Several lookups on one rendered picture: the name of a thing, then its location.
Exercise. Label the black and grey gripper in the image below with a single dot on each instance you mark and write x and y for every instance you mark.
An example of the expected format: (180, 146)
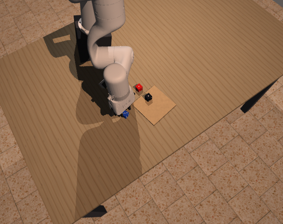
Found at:
(118, 107)

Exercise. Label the red die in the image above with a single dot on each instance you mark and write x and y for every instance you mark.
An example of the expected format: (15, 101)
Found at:
(139, 87)

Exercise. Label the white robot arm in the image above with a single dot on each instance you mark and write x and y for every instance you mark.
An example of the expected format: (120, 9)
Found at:
(99, 18)

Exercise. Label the blue die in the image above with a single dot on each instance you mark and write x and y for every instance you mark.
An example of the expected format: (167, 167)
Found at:
(125, 114)

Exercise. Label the black die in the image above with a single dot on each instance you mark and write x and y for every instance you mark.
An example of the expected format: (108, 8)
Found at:
(148, 97)

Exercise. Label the tan mat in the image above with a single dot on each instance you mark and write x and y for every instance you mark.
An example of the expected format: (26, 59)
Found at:
(155, 109)

